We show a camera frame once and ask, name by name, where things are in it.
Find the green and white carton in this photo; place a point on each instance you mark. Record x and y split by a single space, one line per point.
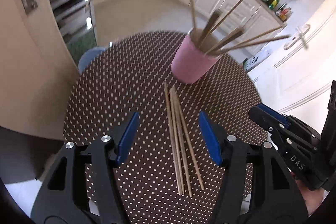
256 60

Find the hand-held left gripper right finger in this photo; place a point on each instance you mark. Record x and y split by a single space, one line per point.
210 137

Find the person's right hand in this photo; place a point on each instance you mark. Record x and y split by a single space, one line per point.
312 200

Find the pink cup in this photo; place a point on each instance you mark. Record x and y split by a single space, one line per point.
189 64

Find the dark sauce bottle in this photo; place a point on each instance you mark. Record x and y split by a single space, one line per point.
280 10

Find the bunch of wooden chopsticks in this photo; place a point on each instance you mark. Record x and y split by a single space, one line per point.
211 26

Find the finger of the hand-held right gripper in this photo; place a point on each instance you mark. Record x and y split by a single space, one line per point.
275 115
262 119

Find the metal storage rack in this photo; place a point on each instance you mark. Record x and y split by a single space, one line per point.
73 11

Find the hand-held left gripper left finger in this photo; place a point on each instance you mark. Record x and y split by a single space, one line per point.
128 134

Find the round polka-dot table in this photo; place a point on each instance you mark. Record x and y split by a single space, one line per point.
118 87

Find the white door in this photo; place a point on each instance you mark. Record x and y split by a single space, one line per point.
302 69

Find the blue plastic stool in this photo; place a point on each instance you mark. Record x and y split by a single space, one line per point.
88 58

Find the long wooden chopstick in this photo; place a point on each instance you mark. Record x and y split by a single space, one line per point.
173 140
177 142
190 148
182 145

